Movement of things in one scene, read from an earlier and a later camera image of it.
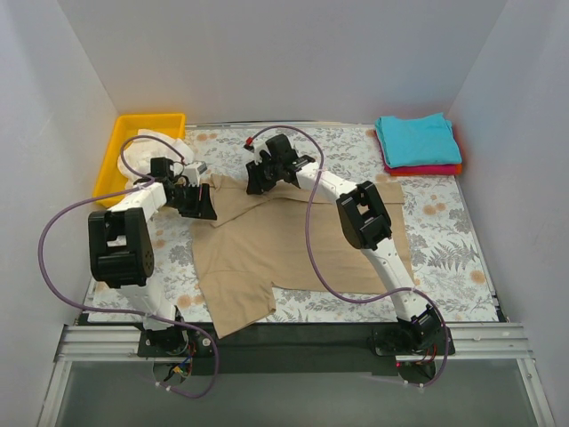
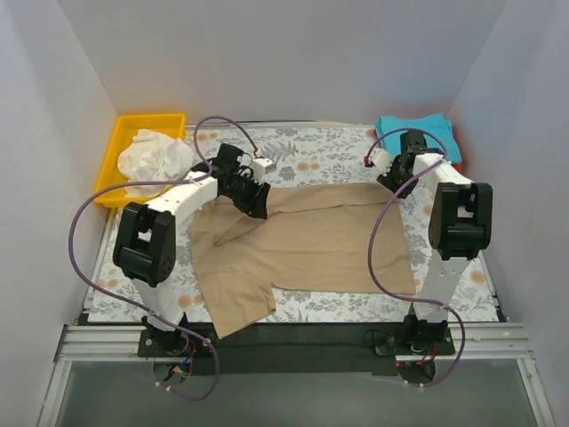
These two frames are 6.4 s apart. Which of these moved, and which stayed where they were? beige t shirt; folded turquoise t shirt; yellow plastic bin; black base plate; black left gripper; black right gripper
Moved: black left gripper; black right gripper
Stayed: black base plate; beige t shirt; yellow plastic bin; folded turquoise t shirt
